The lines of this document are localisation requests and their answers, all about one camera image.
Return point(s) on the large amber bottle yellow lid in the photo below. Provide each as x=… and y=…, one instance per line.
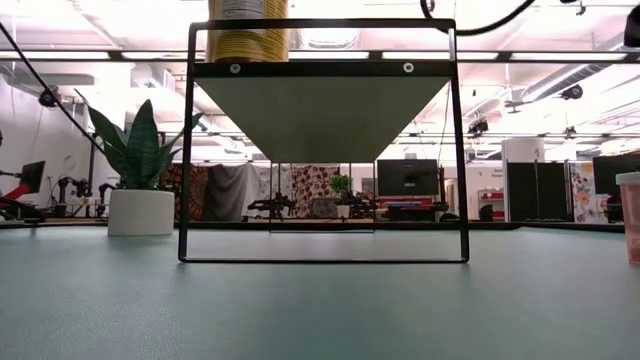
x=247, y=42

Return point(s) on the pink container with lid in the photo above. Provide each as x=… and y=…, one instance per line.
x=632, y=225

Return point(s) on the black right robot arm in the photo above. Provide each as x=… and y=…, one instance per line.
x=634, y=25

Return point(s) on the black background robot arm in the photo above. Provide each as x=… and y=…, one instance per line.
x=272, y=205

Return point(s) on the brown floral tapestry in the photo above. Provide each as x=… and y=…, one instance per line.
x=312, y=182

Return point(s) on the small green plant white pot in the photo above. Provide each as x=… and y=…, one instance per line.
x=343, y=211

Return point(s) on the black computer monitor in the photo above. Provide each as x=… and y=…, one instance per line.
x=32, y=175
x=612, y=172
x=407, y=175

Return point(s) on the red background workbench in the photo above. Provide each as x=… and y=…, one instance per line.
x=405, y=202

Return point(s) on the gray draped cloth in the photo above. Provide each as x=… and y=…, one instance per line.
x=232, y=192

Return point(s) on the orange patterned tapestry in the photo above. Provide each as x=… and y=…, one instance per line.
x=199, y=195

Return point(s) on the green table mat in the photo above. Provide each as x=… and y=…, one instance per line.
x=320, y=310

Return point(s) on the black ceiling light fixture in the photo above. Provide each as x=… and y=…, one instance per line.
x=478, y=127

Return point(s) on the storage rack with red bins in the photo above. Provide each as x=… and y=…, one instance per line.
x=492, y=196

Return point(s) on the snake plant in white pot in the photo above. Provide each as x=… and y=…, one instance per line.
x=141, y=212

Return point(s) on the white box on cabinet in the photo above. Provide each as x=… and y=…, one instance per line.
x=522, y=150

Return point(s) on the black cabinet partition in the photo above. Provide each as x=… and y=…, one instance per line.
x=537, y=192

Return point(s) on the black background robot arms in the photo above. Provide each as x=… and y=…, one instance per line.
x=80, y=187

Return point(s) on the colourful floral curtain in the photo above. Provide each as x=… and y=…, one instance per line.
x=582, y=195

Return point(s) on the red and black device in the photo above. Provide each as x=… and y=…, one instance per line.
x=20, y=192

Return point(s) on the wooden shelf black metal frame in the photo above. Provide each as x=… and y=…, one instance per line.
x=325, y=120

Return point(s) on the black table frame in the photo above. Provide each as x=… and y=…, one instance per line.
x=525, y=226

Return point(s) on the black ceiling camera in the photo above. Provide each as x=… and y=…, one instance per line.
x=572, y=92
x=49, y=97

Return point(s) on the silver ventilation duct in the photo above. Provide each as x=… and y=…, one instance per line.
x=575, y=75

